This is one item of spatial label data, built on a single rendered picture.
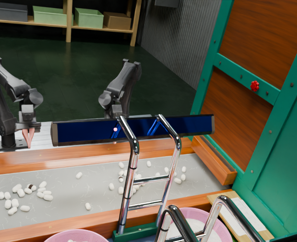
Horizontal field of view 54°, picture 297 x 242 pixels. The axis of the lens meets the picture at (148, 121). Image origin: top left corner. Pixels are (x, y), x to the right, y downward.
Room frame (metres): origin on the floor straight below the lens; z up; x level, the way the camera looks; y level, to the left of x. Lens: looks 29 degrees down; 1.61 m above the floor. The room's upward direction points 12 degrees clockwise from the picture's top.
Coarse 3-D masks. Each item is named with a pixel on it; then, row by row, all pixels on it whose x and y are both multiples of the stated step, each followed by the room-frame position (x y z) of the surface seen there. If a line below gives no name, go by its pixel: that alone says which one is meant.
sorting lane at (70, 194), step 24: (72, 168) 0.99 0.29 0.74; (96, 168) 1.02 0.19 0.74; (120, 168) 1.06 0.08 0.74; (144, 168) 1.09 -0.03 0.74; (168, 168) 1.13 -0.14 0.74; (192, 168) 1.17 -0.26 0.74; (24, 192) 0.80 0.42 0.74; (72, 192) 0.85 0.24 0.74; (96, 192) 0.88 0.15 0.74; (144, 192) 0.93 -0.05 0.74; (192, 192) 0.99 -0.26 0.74; (0, 216) 0.67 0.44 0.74; (24, 216) 0.69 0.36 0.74; (48, 216) 0.71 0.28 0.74; (72, 216) 0.73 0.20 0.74
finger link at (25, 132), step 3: (36, 126) 1.01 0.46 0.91; (39, 126) 1.02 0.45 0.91; (24, 129) 0.95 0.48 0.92; (36, 129) 1.01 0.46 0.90; (39, 129) 1.01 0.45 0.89; (24, 132) 0.95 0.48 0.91; (27, 132) 0.95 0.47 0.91; (36, 132) 1.01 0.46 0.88; (39, 132) 1.02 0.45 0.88; (24, 135) 0.94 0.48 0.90; (27, 135) 0.95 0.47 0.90; (24, 138) 0.96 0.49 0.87; (27, 138) 0.94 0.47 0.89; (27, 141) 0.93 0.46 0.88; (27, 144) 0.93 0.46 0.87
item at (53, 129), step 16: (64, 128) 0.76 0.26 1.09; (80, 128) 0.79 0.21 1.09; (96, 128) 0.81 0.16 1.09; (112, 128) 0.83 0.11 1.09; (144, 128) 0.89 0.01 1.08; (160, 128) 0.91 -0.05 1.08; (176, 128) 0.94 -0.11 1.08; (192, 128) 0.97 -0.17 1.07; (208, 128) 1.01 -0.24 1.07; (64, 144) 0.74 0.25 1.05; (80, 144) 0.77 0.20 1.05
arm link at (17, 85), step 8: (0, 64) 1.19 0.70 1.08; (0, 72) 1.13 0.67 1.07; (8, 72) 1.15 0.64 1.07; (0, 80) 1.11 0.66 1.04; (8, 80) 1.09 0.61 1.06; (16, 80) 1.11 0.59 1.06; (8, 88) 1.07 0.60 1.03; (16, 88) 1.06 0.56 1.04; (24, 88) 1.08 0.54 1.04; (16, 96) 1.04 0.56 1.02
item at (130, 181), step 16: (128, 128) 0.80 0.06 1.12; (176, 144) 0.79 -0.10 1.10; (176, 160) 0.79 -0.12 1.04; (128, 176) 0.72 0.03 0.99; (160, 176) 0.78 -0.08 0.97; (128, 192) 0.72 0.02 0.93; (128, 208) 0.72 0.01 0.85; (160, 208) 0.79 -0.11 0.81; (144, 224) 0.79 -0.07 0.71; (128, 240) 0.73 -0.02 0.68
